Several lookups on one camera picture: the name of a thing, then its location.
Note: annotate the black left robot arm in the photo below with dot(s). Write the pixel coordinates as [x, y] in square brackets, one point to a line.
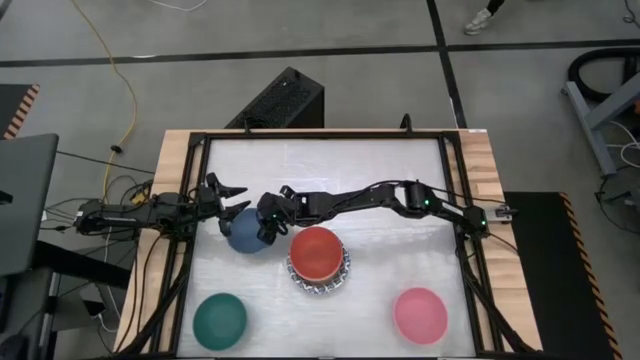
[130, 215]

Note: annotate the black mat striped orange edge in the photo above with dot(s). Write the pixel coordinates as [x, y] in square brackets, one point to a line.
[545, 280]
[12, 105]

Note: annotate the orange-red plastic bowl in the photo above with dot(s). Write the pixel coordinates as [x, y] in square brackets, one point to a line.
[316, 252]

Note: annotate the black computer tower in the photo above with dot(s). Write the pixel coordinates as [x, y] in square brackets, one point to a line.
[280, 100]

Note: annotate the black metal table frame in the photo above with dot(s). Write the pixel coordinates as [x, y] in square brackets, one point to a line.
[325, 135]

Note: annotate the green plastic bowl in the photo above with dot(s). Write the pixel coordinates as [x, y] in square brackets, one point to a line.
[220, 321]

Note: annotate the blue plastic bowl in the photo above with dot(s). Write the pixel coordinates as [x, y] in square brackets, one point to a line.
[245, 237]

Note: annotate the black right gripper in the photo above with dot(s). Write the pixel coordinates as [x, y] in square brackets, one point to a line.
[280, 207]

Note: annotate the grey metal stand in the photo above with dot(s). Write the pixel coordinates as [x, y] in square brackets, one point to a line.
[590, 127]

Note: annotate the grey laptop lid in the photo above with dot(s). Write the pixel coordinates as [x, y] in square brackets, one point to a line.
[27, 200]

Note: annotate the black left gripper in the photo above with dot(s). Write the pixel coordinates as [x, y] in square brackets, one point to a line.
[210, 202]

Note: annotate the pink plastic bowl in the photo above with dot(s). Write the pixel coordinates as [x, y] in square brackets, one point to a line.
[420, 315]

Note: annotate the black side desk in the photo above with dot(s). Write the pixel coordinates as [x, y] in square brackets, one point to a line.
[80, 265]

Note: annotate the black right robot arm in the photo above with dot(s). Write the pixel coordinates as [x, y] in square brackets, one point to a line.
[350, 200]

